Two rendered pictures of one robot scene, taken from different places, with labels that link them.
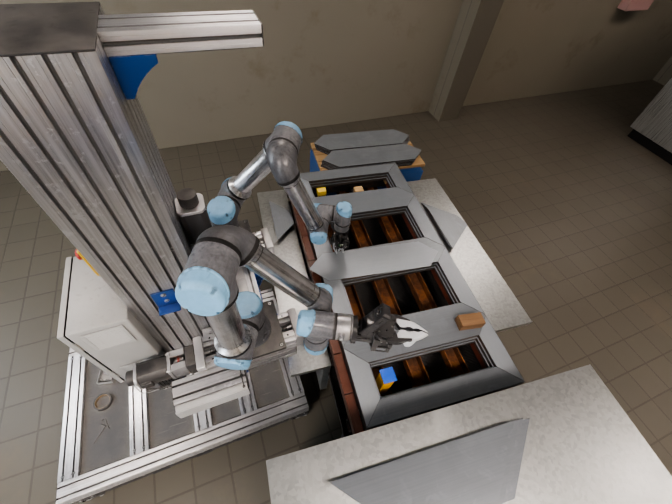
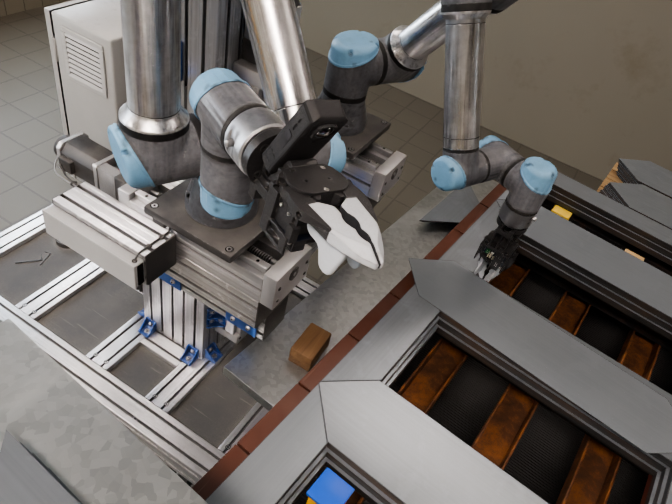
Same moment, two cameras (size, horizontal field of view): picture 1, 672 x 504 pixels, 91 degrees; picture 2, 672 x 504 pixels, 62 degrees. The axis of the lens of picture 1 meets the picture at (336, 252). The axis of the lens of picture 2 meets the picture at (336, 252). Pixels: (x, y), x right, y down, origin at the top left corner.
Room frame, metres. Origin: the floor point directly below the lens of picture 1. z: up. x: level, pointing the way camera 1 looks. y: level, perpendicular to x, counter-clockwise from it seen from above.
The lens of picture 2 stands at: (0.12, -0.55, 1.81)
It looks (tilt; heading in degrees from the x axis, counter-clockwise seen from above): 42 degrees down; 47
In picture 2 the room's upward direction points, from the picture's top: 15 degrees clockwise
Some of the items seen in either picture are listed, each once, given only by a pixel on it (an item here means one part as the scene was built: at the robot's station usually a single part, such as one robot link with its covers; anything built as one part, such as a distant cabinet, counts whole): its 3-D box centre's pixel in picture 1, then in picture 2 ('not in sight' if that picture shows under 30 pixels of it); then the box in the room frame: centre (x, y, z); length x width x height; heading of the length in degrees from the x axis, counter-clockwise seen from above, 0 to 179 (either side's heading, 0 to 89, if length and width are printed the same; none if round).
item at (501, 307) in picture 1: (457, 242); not in sight; (1.43, -0.76, 0.73); 1.20 x 0.26 x 0.03; 21
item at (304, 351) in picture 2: not in sight; (310, 346); (0.70, 0.09, 0.70); 0.10 x 0.06 x 0.05; 29
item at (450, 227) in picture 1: (448, 222); not in sight; (1.57, -0.71, 0.77); 0.45 x 0.20 x 0.04; 21
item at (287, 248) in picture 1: (287, 265); (398, 260); (1.14, 0.28, 0.66); 1.30 x 0.20 x 0.03; 21
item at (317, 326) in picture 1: (316, 324); (231, 113); (0.42, 0.03, 1.43); 0.11 x 0.08 x 0.09; 91
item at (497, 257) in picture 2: (340, 236); (502, 240); (1.12, -0.01, 1.01); 0.09 x 0.08 x 0.12; 21
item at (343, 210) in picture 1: (342, 214); (530, 185); (1.12, -0.01, 1.17); 0.09 x 0.08 x 0.11; 90
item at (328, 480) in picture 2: (387, 375); (329, 493); (0.49, -0.29, 0.88); 0.06 x 0.06 x 0.02; 21
